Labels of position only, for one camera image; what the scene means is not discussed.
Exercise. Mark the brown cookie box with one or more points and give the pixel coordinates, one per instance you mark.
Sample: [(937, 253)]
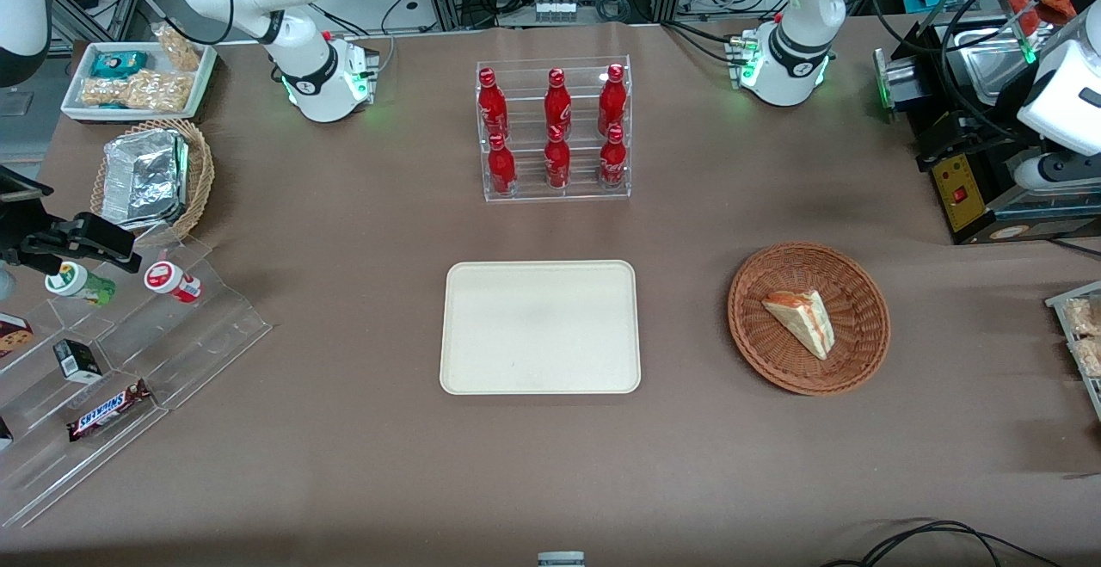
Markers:
[(13, 336)]

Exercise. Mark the clear acrylic bottle rack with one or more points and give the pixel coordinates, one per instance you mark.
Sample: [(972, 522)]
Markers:
[(529, 146)]

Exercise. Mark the red cola bottle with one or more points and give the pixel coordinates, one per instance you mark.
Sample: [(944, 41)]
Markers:
[(612, 101), (493, 107), (501, 169), (612, 163), (557, 102), (557, 163)]

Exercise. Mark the white rectangular snack tray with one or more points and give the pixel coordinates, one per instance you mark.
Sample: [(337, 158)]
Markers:
[(204, 77)]

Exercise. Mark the black machine with yellow panel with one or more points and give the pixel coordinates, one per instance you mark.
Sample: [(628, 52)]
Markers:
[(963, 193)]

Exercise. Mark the Snickers chocolate bar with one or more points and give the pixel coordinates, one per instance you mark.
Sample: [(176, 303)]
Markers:
[(109, 410)]

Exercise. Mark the stainless steel pan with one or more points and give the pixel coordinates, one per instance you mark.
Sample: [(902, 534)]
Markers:
[(981, 55)]

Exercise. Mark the clear acrylic stepped display stand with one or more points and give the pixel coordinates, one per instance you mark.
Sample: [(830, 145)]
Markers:
[(206, 335)]

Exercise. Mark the white bottle with green label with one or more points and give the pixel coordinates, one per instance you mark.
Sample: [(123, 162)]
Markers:
[(79, 283)]

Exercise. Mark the white power strip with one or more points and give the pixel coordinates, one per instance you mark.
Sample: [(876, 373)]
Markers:
[(556, 9)]

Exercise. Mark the red orange packet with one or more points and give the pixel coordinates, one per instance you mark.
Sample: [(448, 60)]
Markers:
[(1054, 6)]

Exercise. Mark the small black carton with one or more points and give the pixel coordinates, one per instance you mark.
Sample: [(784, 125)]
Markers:
[(77, 361)]

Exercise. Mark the light tan wicker basket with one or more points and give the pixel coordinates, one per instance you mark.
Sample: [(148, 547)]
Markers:
[(200, 180)]

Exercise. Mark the white bottle with red label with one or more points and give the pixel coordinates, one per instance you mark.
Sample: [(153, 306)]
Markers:
[(172, 281)]

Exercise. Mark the clear bag of puffed snacks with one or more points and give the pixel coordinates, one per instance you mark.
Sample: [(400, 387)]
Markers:
[(1088, 359), (1084, 317)]

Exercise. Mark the teal snack packet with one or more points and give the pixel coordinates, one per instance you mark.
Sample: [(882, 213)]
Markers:
[(119, 64)]

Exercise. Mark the small clear nut snack bag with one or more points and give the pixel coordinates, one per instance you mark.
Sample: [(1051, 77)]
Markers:
[(181, 49)]

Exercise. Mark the cream plastic serving tray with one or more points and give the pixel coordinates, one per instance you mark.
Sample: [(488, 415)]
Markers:
[(533, 335)]

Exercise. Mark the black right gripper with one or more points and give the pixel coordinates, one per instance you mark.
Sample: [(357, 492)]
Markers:
[(19, 231)]

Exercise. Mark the dark snack packet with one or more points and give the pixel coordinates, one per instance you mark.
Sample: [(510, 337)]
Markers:
[(4, 434)]

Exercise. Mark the large clear nut snack bag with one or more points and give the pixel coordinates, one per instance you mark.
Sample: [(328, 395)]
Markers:
[(142, 92)]

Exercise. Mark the triangular sandwich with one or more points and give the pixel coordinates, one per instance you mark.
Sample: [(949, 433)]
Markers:
[(804, 322)]

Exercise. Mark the brown round wicker basket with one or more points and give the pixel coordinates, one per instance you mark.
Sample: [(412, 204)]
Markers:
[(761, 343)]

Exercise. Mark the small grey device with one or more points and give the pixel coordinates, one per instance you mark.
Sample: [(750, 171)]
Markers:
[(561, 559)]

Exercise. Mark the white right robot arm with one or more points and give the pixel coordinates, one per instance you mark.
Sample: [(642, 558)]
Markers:
[(301, 42)]

